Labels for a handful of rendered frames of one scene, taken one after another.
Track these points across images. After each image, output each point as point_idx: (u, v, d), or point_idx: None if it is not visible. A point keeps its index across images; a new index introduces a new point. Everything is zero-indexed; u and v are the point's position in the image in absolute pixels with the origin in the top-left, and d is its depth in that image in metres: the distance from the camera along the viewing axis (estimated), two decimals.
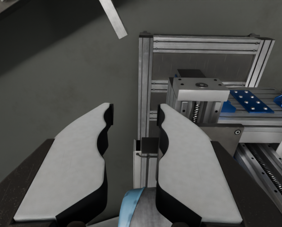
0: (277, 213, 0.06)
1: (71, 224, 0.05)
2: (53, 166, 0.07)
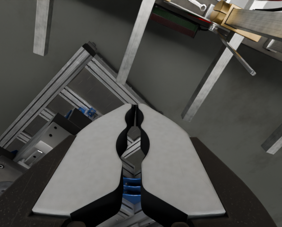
0: (255, 201, 0.06)
1: (71, 224, 0.05)
2: (72, 163, 0.07)
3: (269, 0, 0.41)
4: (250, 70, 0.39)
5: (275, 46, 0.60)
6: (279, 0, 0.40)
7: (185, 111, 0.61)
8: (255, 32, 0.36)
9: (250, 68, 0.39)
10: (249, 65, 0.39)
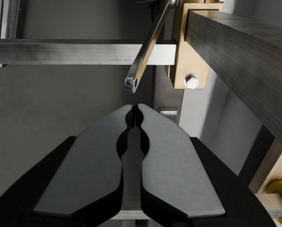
0: (255, 201, 0.06)
1: (71, 224, 0.05)
2: (73, 163, 0.08)
3: None
4: (133, 81, 0.13)
5: None
6: None
7: None
8: (221, 46, 0.13)
9: (137, 79, 0.14)
10: (142, 72, 0.14)
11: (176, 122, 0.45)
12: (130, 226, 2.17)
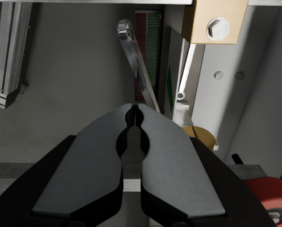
0: (255, 201, 0.06)
1: (71, 224, 0.05)
2: (72, 163, 0.07)
3: None
4: (129, 58, 0.11)
5: None
6: None
7: None
8: None
9: (134, 61, 0.11)
10: (140, 63, 0.11)
11: None
12: None
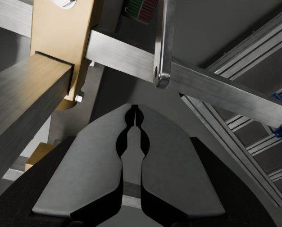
0: (255, 201, 0.06)
1: (71, 224, 0.05)
2: (72, 163, 0.07)
3: None
4: (170, 51, 0.09)
5: None
6: None
7: None
8: None
9: (166, 43, 0.09)
10: (160, 34, 0.09)
11: None
12: None
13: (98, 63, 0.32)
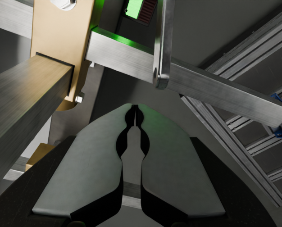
0: (255, 201, 0.06)
1: (71, 224, 0.05)
2: (72, 163, 0.07)
3: None
4: (169, 52, 0.09)
5: None
6: None
7: None
8: None
9: (166, 45, 0.09)
10: (159, 35, 0.09)
11: None
12: None
13: (98, 64, 0.32)
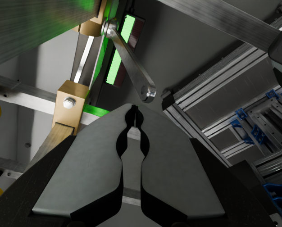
0: (255, 202, 0.06)
1: (71, 224, 0.05)
2: (72, 163, 0.07)
3: None
4: (149, 75, 0.12)
5: None
6: None
7: (262, 50, 0.27)
8: (65, 12, 0.12)
9: (145, 73, 0.13)
10: (138, 73, 0.13)
11: None
12: None
13: None
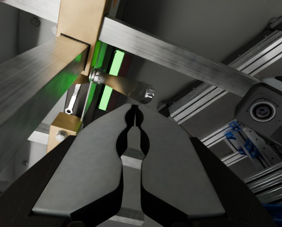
0: (255, 201, 0.06)
1: (71, 224, 0.05)
2: (72, 163, 0.07)
3: None
4: (144, 83, 0.13)
5: None
6: None
7: (236, 93, 0.29)
8: (48, 102, 0.15)
9: (140, 81, 0.13)
10: (133, 83, 0.14)
11: None
12: None
13: None
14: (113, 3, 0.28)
